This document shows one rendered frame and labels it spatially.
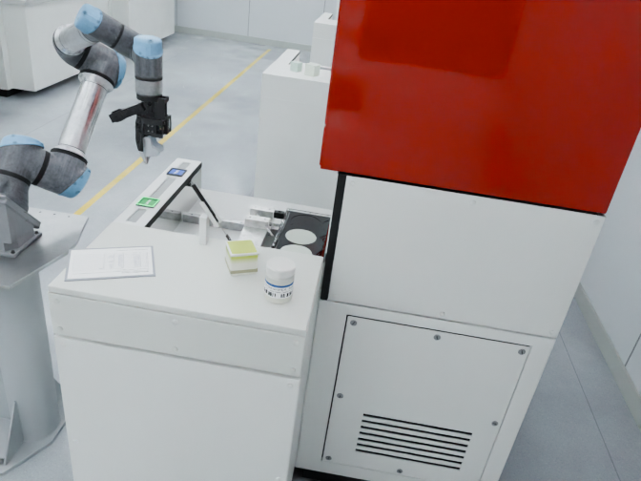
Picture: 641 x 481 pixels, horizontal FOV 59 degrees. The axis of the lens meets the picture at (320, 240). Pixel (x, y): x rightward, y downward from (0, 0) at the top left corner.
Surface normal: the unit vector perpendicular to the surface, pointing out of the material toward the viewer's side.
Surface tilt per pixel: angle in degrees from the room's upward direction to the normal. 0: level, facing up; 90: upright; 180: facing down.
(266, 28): 90
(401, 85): 90
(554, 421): 0
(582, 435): 0
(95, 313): 90
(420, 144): 90
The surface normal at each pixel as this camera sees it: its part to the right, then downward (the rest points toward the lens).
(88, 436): -0.12, 0.47
